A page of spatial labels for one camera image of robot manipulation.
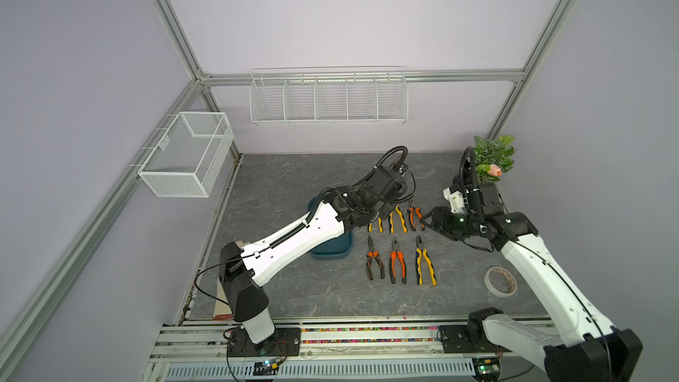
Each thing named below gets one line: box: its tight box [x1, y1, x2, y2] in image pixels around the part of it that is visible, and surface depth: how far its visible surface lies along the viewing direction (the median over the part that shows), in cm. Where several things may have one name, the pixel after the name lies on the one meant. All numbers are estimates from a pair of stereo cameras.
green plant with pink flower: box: [473, 135, 516, 183], surface depth 87 cm
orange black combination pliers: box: [389, 238, 408, 284], surface depth 88 cm
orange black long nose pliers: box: [366, 235, 386, 281], surface depth 91 cm
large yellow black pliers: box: [388, 204, 408, 234], surface depth 98 cm
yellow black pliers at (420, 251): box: [415, 234, 438, 287], surface depth 89 cm
